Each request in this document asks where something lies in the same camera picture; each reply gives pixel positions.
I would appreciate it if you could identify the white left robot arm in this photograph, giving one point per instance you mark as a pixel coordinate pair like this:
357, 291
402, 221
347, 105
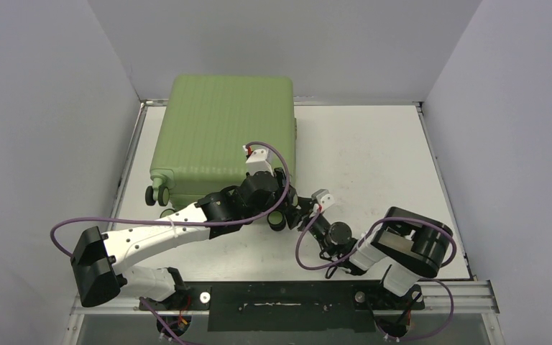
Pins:
106, 264

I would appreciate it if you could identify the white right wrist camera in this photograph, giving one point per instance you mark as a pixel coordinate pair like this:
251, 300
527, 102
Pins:
322, 200

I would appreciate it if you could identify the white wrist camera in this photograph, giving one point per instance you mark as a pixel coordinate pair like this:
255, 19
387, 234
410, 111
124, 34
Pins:
258, 160
322, 200

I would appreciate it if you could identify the green suitcase with blue lining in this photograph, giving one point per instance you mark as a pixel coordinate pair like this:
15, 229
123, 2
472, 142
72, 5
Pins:
207, 121

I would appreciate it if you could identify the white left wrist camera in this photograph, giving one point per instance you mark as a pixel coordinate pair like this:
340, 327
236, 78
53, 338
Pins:
258, 160

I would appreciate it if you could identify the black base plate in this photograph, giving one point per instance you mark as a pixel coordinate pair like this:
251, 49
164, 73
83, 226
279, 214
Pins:
291, 305

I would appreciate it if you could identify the middle left suitcase wheel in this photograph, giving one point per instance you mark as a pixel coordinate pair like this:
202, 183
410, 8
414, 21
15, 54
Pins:
160, 195

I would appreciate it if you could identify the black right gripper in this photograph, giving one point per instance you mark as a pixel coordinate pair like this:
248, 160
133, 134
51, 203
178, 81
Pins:
305, 210

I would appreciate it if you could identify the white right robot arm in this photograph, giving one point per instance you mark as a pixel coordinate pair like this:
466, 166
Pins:
418, 246

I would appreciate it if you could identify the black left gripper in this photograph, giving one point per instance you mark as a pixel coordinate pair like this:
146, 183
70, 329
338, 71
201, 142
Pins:
283, 185

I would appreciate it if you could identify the aluminium frame rail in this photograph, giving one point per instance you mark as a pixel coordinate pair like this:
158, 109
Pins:
469, 297

